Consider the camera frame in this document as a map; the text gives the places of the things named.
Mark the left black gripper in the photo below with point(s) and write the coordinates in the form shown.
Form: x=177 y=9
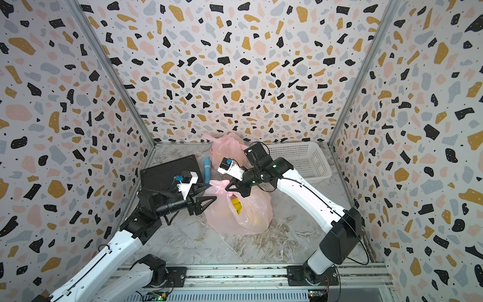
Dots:
x=192 y=208

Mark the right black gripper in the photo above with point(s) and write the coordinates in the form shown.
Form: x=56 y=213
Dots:
x=238 y=186

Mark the pink plastic bag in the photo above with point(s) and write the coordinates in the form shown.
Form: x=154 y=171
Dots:
x=229 y=146
x=232 y=214

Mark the yellow banana bunch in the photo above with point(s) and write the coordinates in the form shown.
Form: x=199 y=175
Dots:
x=237 y=205

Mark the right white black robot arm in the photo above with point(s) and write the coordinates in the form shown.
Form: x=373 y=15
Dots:
x=343 y=227

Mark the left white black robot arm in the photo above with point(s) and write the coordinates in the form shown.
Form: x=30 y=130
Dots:
x=133 y=233

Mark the white plastic basket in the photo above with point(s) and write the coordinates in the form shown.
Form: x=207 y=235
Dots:
x=306 y=157

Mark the light blue cylinder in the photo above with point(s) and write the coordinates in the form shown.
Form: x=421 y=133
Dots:
x=207 y=170

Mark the black flat case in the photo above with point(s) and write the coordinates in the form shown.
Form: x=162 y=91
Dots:
x=161 y=177

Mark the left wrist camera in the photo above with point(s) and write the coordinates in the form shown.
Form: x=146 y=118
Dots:
x=185 y=181

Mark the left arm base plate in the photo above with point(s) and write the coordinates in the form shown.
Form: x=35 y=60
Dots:
x=161 y=277

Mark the aluminium front rail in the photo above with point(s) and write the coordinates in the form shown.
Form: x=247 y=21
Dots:
x=255 y=282

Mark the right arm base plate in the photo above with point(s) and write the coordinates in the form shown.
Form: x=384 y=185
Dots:
x=303 y=276

